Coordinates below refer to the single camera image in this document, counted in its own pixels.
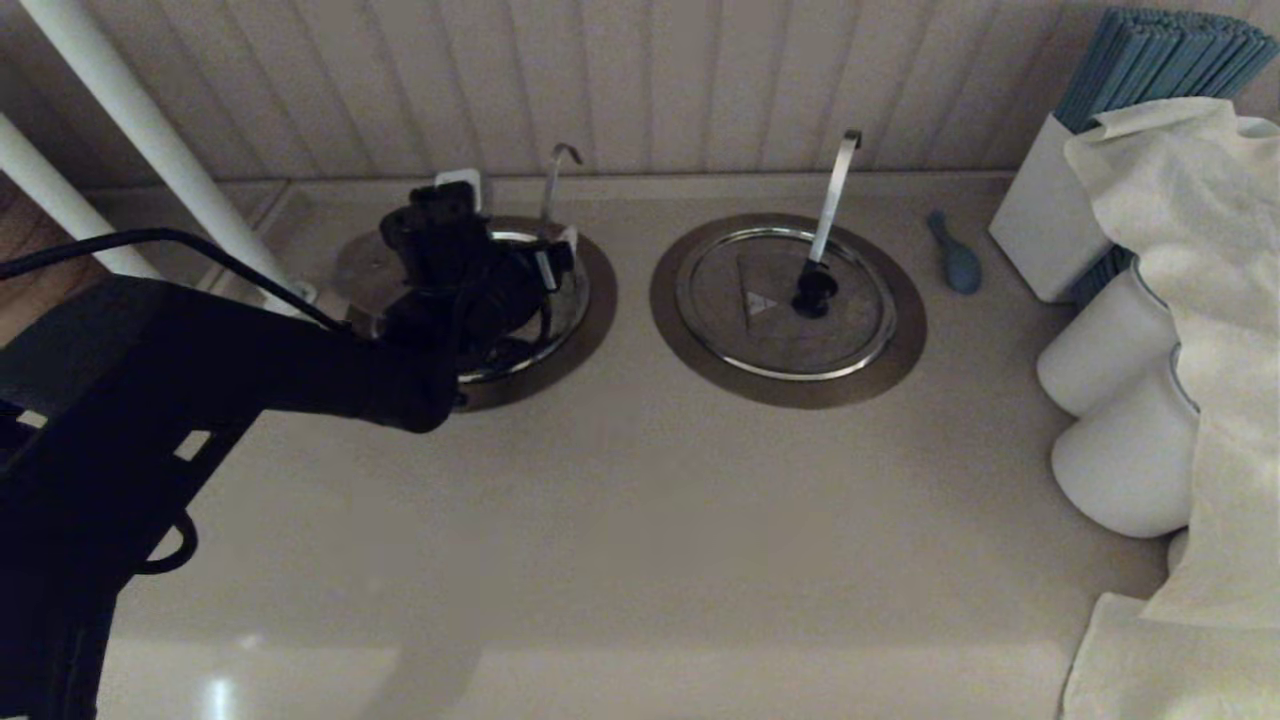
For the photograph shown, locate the steel hinged pot lid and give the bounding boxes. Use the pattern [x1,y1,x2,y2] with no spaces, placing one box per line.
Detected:
[674,226,898,381]
[335,225,591,386]

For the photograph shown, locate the small blue spoon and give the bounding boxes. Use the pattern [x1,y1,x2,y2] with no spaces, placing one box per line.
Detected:
[925,208,983,295]

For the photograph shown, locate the white round pole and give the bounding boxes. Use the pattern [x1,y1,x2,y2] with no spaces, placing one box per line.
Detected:
[0,112,166,281]
[18,0,319,321]

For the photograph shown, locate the white holder box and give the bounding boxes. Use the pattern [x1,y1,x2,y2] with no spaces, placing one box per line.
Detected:
[988,112,1136,307]

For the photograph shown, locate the white ceramic jar upper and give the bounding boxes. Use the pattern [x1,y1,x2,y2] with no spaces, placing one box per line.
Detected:
[1035,265,1181,418]

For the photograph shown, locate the white ceramic jar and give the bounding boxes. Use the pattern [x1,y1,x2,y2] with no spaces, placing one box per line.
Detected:
[1050,345,1199,539]
[1035,265,1181,418]

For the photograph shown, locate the white ceramic jar lower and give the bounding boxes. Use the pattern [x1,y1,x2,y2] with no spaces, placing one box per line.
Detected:
[1050,345,1199,539]

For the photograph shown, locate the blue stick bundle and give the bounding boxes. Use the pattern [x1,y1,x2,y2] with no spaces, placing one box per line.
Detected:
[1052,8,1280,134]

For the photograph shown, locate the white woven cloth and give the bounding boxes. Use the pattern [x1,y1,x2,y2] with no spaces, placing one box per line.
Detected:
[1060,592,1280,720]
[1062,96,1280,629]

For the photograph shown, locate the brown round counter ring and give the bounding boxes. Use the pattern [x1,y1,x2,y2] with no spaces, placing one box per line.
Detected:
[648,212,927,409]
[335,215,618,413]

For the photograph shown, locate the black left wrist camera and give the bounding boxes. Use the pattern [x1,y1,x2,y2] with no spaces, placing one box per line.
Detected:
[380,170,491,291]

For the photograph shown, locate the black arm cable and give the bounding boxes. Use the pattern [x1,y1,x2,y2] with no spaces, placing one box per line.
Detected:
[0,228,346,331]

